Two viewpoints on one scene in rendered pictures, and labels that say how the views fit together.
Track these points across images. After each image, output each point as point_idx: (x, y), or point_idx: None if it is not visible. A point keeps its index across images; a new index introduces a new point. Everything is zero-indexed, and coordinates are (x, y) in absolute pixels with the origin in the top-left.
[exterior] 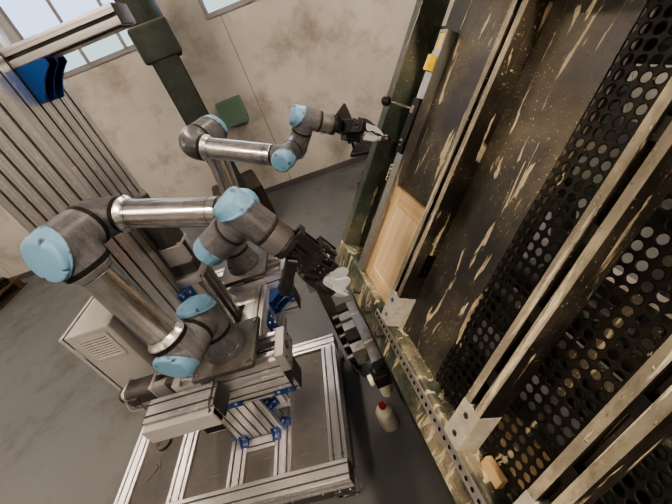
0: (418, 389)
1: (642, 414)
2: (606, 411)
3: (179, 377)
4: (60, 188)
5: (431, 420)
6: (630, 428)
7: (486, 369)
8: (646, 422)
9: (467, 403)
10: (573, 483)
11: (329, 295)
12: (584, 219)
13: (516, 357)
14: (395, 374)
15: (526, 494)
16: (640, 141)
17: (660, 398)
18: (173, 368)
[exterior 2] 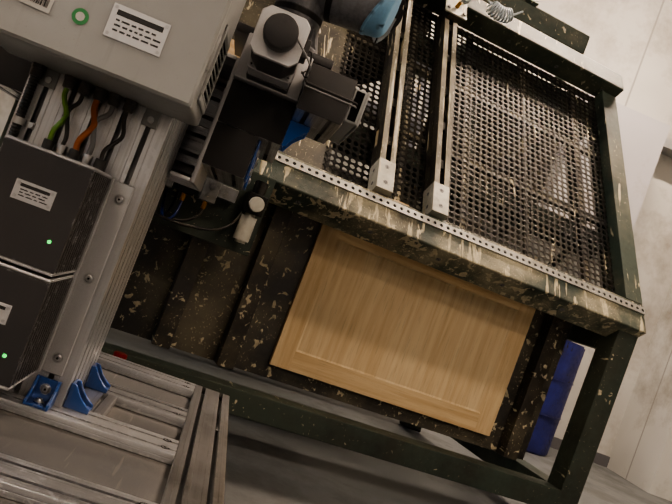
0: (331, 178)
1: (447, 126)
2: (439, 130)
3: (383, 30)
4: None
5: (357, 192)
6: (447, 132)
7: (385, 135)
8: (449, 128)
9: (384, 159)
10: (445, 163)
11: (392, 30)
12: (394, 60)
13: (397, 122)
14: (291, 183)
15: (435, 182)
16: (399, 36)
17: (448, 119)
18: (394, 13)
